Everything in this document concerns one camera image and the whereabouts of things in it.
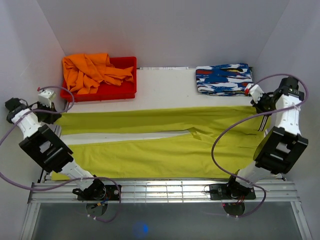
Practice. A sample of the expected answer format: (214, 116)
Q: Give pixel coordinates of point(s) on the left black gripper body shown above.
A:
(46, 117)

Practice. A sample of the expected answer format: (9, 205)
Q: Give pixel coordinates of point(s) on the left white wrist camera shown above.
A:
(46, 97)

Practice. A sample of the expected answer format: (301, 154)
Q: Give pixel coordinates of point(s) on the orange trousers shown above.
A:
(84, 73)

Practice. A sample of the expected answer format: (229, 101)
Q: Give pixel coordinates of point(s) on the folded blue patterned trousers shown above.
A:
(226, 80)

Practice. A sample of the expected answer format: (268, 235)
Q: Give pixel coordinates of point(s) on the red plastic bin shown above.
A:
(109, 92)

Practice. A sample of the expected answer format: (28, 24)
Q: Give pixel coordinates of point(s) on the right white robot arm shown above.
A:
(282, 146)

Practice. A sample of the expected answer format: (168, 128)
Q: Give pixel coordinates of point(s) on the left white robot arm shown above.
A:
(48, 150)

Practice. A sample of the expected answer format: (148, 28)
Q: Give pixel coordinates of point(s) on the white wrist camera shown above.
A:
(46, 97)
(254, 91)

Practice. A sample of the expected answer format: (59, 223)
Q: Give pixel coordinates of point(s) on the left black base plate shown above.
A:
(109, 192)

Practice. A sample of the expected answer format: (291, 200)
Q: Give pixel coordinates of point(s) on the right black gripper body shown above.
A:
(265, 104)

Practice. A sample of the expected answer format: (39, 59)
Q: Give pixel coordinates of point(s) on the aluminium frame rail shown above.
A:
(163, 191)

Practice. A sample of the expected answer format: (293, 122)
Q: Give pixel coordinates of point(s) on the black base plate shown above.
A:
(226, 191)
(109, 192)

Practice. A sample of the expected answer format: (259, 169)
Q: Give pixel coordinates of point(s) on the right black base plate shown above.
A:
(226, 191)

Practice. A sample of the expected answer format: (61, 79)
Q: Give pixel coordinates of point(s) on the yellow-green trousers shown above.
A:
(215, 141)

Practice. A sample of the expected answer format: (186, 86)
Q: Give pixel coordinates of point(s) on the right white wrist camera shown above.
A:
(254, 91)

